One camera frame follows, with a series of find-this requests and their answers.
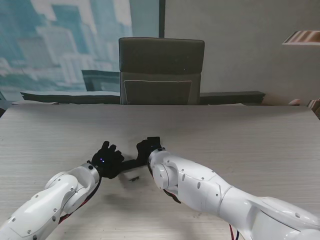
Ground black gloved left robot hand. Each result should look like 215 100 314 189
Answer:
90 140 126 180

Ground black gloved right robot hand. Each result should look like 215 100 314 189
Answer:
135 139 163 167

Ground long dark foam board stack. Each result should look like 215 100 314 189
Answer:
19 90 121 105

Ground dark grey office chair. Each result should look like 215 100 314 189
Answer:
118 36 206 106

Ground short dark foam board stack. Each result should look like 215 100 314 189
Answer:
199 91 267 106

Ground wooden striped furniture edge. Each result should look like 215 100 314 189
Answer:
307 98 320 119

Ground red black left arm cable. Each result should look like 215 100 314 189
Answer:
58 175 102 224

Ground red black arm cable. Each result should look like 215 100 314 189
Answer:
58 175 102 224
163 189 240 240

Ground red black right arm cable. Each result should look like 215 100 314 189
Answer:
163 189 240 240

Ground dark window frame post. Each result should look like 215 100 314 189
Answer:
158 0 167 39

